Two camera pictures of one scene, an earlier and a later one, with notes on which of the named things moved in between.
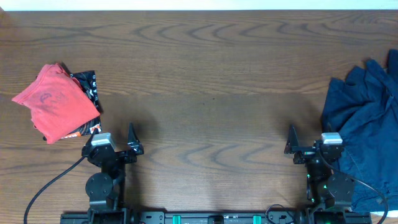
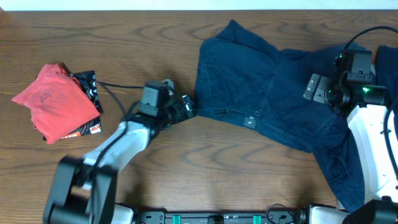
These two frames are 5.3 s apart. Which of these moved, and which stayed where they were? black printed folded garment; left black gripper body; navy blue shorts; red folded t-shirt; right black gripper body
Moved: left black gripper body; navy blue shorts; right black gripper body
Stayed: black printed folded garment; red folded t-shirt
